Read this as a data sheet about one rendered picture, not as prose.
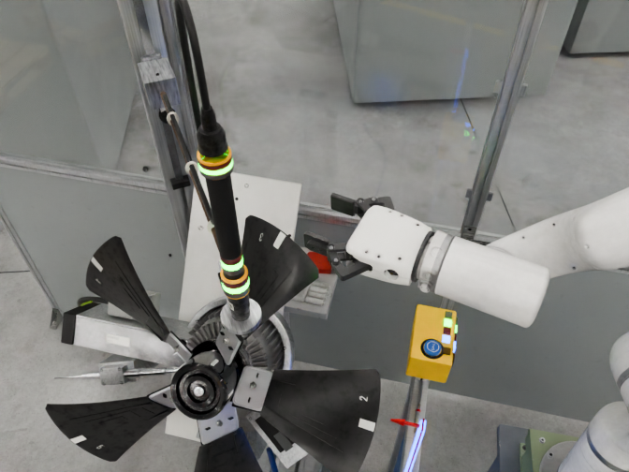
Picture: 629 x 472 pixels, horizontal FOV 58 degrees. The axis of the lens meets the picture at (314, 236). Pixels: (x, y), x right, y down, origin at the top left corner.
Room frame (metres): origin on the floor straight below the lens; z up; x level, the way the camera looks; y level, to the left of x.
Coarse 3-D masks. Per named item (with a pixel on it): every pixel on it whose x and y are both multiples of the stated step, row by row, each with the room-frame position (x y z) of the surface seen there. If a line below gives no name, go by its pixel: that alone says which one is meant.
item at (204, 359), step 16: (208, 352) 0.62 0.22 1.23; (240, 352) 0.63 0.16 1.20; (192, 368) 0.56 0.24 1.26; (208, 368) 0.56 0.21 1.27; (224, 368) 0.57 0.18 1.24; (240, 368) 0.61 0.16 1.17; (176, 384) 0.54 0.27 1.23; (192, 384) 0.55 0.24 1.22; (208, 384) 0.54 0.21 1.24; (224, 384) 0.53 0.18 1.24; (176, 400) 0.52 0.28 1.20; (192, 400) 0.52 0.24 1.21; (208, 400) 0.52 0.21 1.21; (224, 400) 0.51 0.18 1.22; (192, 416) 0.50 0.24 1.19; (208, 416) 0.49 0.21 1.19
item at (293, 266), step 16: (256, 224) 0.80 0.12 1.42; (272, 240) 0.75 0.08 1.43; (288, 240) 0.73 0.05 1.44; (256, 256) 0.74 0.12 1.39; (272, 256) 0.72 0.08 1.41; (288, 256) 0.71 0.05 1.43; (304, 256) 0.70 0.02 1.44; (256, 272) 0.71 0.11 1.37; (272, 272) 0.69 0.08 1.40; (288, 272) 0.68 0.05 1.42; (304, 272) 0.67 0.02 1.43; (256, 288) 0.68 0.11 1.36; (272, 288) 0.66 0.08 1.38; (288, 288) 0.65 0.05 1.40; (272, 304) 0.64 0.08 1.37; (240, 336) 0.61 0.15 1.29
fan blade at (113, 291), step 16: (112, 240) 0.75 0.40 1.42; (96, 256) 0.76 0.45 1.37; (112, 256) 0.74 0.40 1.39; (96, 272) 0.75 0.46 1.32; (112, 272) 0.73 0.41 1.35; (128, 272) 0.71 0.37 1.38; (96, 288) 0.75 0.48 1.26; (112, 288) 0.73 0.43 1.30; (128, 288) 0.70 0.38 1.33; (128, 304) 0.70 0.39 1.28; (144, 304) 0.67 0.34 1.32; (144, 320) 0.68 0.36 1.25; (160, 320) 0.64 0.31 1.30; (160, 336) 0.66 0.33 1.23
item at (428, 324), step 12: (420, 312) 0.82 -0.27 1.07; (432, 312) 0.82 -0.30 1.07; (444, 312) 0.82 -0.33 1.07; (420, 324) 0.79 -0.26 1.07; (432, 324) 0.79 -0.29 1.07; (420, 336) 0.75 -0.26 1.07; (432, 336) 0.75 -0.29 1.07; (420, 348) 0.72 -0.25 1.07; (408, 360) 0.71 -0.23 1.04; (420, 360) 0.69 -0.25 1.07; (432, 360) 0.69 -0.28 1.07; (444, 360) 0.69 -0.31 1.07; (408, 372) 0.69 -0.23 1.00; (420, 372) 0.69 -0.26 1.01; (432, 372) 0.68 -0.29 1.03; (444, 372) 0.68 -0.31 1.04
